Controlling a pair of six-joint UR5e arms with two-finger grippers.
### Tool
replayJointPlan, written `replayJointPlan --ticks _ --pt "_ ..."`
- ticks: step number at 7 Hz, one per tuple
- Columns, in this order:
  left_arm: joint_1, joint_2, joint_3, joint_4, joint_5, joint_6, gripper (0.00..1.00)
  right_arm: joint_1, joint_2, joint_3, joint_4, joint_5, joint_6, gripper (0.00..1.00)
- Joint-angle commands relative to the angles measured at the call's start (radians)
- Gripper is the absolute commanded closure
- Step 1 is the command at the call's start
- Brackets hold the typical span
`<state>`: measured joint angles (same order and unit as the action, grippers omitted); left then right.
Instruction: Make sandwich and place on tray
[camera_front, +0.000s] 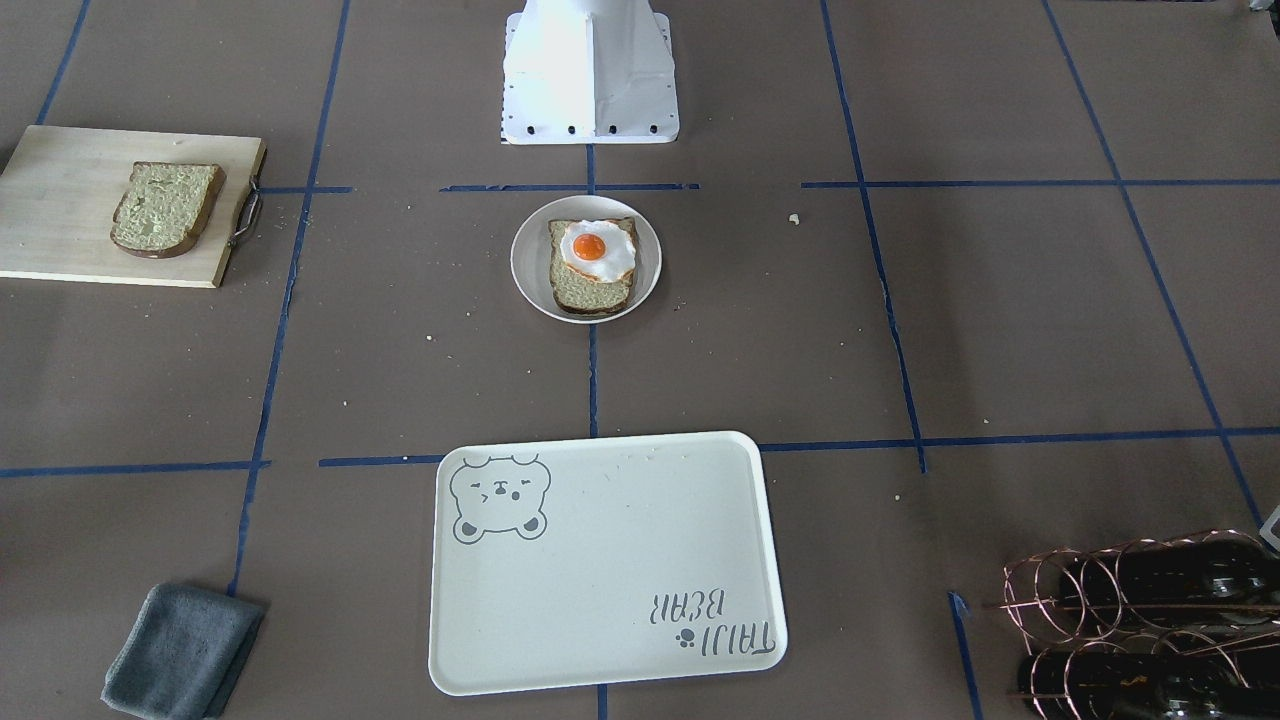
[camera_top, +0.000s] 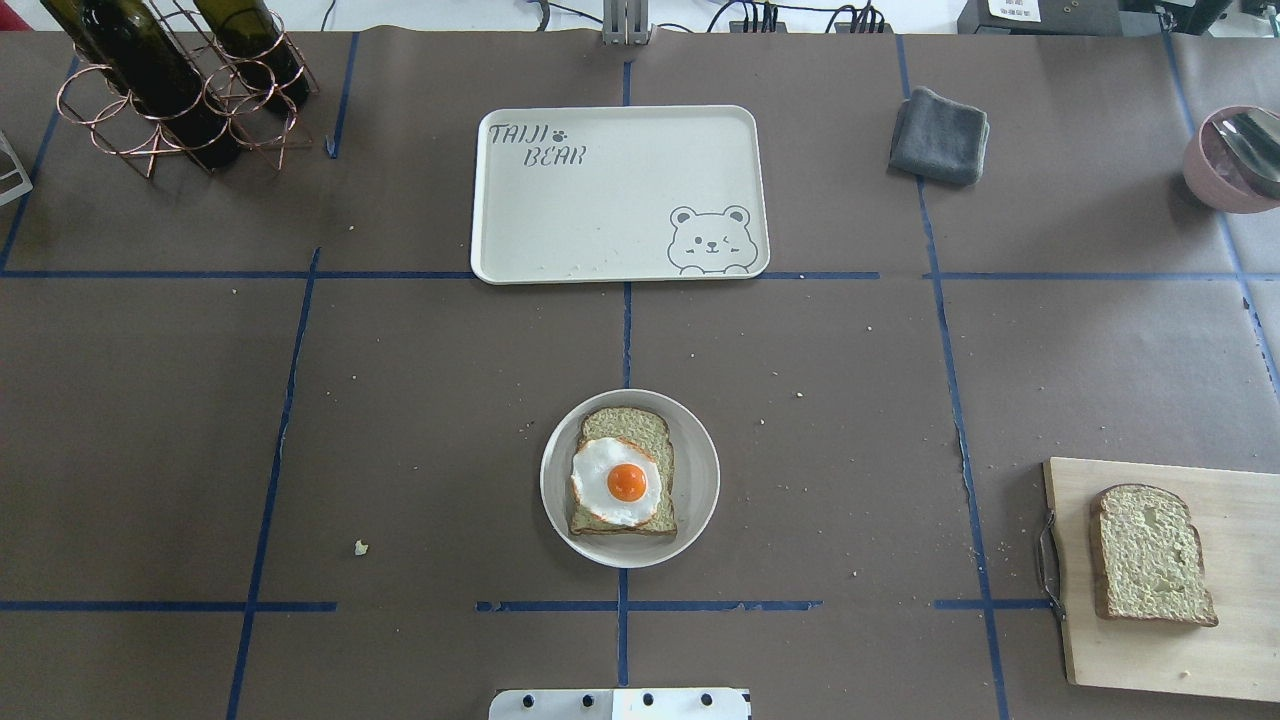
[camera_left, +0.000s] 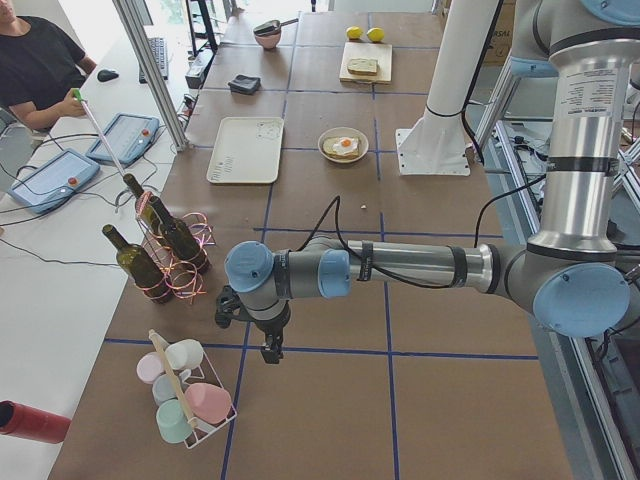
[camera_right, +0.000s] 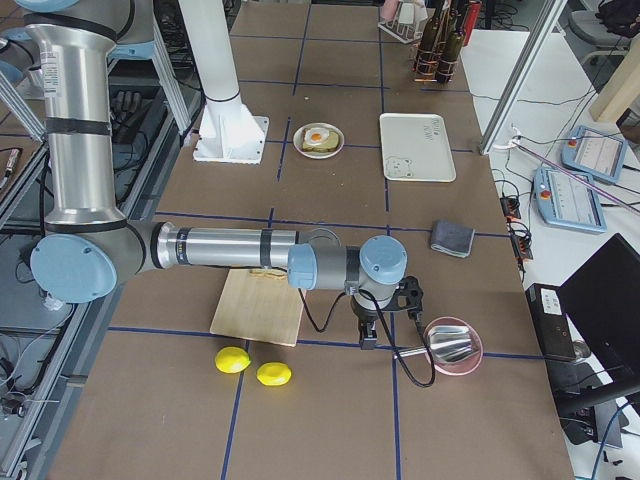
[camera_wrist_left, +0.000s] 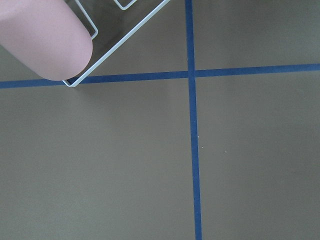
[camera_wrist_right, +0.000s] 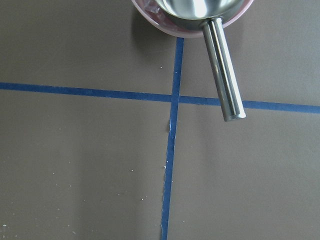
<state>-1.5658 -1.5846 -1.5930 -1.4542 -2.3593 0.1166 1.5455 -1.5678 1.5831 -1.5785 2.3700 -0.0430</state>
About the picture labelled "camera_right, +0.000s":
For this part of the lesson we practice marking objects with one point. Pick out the dark wine bottle left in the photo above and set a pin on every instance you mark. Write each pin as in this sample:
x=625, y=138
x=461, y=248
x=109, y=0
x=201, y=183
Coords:
x=434, y=27

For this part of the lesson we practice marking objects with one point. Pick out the copper wire bottle rack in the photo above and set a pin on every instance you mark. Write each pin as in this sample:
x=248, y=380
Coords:
x=430, y=66

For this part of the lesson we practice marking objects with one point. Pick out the pink bowl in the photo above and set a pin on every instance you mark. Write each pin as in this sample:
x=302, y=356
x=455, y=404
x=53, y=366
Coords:
x=470, y=364

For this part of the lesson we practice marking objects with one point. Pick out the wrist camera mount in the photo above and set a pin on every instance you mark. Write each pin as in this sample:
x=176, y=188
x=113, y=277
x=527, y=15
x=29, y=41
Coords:
x=408, y=298

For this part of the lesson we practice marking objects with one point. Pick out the fried egg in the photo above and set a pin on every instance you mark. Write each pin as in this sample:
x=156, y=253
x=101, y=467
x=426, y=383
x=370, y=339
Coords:
x=315, y=136

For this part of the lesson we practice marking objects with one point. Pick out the dark wine bottle right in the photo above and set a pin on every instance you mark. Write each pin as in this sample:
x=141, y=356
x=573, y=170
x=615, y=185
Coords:
x=461, y=23

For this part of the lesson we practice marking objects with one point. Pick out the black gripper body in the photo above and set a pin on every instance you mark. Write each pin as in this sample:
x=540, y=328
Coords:
x=365, y=316

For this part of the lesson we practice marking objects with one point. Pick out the yellow lemon left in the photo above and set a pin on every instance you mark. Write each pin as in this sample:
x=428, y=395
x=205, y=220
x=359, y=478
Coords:
x=232, y=360

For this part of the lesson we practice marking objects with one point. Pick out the yellow lemon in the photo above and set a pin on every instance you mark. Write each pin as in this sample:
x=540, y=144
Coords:
x=232, y=360
x=274, y=374

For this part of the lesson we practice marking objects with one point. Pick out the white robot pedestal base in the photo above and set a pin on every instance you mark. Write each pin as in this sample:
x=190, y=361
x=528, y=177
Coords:
x=228, y=132

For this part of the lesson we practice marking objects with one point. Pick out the yellow lemon right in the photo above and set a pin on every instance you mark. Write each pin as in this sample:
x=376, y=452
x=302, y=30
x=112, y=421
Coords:
x=274, y=374

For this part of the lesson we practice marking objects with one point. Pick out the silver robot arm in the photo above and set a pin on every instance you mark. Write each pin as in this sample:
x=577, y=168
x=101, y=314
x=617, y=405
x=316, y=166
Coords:
x=90, y=246

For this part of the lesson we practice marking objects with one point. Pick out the wooden cutting board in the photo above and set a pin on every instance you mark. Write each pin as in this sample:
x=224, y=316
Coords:
x=258, y=309

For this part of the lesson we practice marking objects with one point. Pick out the aluminium frame post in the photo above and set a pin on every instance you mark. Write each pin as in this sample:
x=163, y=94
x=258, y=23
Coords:
x=543, y=26

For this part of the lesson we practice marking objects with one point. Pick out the bread slice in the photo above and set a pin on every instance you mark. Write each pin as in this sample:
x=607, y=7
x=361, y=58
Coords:
x=330, y=145
x=268, y=273

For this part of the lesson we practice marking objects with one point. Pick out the dark wine bottle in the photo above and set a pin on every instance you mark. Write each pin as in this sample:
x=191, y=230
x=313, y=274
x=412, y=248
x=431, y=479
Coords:
x=434, y=27
x=461, y=23

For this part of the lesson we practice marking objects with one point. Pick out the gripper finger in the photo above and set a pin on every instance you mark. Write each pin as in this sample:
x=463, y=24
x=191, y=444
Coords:
x=367, y=336

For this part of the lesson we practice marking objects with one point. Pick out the white bear tray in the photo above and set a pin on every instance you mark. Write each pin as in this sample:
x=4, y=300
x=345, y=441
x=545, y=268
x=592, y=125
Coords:
x=415, y=147

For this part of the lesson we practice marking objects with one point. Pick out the blue teach pendant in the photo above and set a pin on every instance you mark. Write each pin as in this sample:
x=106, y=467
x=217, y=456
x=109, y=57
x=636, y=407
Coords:
x=564, y=202
x=597, y=153

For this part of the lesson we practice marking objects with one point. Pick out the blue teach pendant far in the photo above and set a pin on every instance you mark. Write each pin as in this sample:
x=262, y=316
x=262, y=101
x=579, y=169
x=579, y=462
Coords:
x=597, y=153

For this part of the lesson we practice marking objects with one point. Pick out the bread slice under egg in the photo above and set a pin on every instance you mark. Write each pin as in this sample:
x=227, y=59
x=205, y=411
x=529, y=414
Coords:
x=330, y=145

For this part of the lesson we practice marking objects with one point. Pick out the grey folded cloth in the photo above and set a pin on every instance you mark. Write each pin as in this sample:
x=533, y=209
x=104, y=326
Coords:
x=452, y=239

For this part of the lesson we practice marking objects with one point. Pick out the blue teach pendant near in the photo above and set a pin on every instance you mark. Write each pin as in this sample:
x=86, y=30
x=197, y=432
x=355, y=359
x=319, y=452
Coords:
x=564, y=202

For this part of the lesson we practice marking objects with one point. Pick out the metal scoop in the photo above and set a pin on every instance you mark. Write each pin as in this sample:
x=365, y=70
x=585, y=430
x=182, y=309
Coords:
x=447, y=344

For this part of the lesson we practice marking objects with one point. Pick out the black laptop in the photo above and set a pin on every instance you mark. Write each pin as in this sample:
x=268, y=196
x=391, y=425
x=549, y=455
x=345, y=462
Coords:
x=601, y=299

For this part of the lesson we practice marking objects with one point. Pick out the white round plate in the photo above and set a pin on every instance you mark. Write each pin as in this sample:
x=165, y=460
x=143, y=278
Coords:
x=298, y=139

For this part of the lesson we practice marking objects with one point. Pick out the black box device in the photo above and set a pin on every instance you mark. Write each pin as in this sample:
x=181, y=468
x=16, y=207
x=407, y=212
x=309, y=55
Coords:
x=550, y=322

